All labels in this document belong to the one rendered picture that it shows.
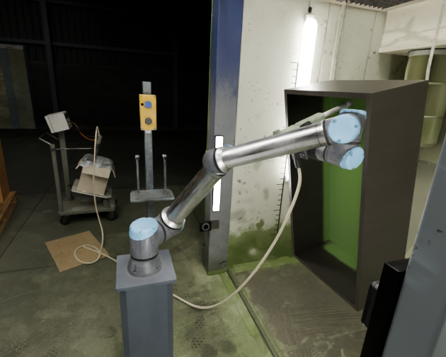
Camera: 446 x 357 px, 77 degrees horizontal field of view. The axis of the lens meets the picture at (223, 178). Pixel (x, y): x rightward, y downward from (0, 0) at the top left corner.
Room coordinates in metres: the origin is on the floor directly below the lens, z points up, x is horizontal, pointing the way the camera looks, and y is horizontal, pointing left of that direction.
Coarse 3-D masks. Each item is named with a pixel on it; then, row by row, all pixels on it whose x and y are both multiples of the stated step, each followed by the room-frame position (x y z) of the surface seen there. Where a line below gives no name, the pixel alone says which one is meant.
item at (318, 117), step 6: (348, 102) 1.46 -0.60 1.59; (336, 108) 1.43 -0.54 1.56; (342, 108) 1.45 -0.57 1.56; (318, 114) 1.39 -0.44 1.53; (324, 114) 1.40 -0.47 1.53; (330, 114) 1.42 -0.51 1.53; (306, 120) 1.35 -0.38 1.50; (312, 120) 1.36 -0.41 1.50; (318, 120) 1.37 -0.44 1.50; (294, 126) 1.33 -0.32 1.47; (276, 132) 1.30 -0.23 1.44; (294, 156) 1.34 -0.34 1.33; (300, 162) 1.35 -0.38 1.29
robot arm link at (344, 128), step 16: (304, 128) 1.00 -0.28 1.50; (320, 128) 0.96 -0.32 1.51; (336, 128) 0.92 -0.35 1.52; (352, 128) 0.90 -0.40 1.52; (240, 144) 1.13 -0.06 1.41; (256, 144) 1.07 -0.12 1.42; (272, 144) 1.03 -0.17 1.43; (288, 144) 1.00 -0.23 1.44; (304, 144) 0.98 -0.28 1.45; (320, 144) 0.96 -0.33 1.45; (208, 160) 1.16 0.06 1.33; (224, 160) 1.13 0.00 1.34; (240, 160) 1.10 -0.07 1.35; (256, 160) 1.08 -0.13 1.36
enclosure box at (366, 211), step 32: (288, 96) 1.76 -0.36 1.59; (320, 96) 1.86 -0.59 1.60; (352, 96) 1.29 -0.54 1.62; (384, 96) 1.23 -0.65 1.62; (416, 96) 1.32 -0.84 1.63; (384, 128) 1.25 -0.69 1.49; (416, 128) 1.35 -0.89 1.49; (288, 160) 1.78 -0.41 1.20; (384, 160) 1.27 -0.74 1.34; (416, 160) 1.37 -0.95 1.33; (320, 192) 1.92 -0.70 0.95; (352, 192) 1.76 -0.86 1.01; (384, 192) 1.30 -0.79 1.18; (320, 224) 1.94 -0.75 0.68; (352, 224) 1.77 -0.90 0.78; (384, 224) 1.32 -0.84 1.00; (320, 256) 1.80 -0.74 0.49; (352, 256) 1.76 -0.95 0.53; (384, 256) 1.35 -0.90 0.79; (352, 288) 1.48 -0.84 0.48
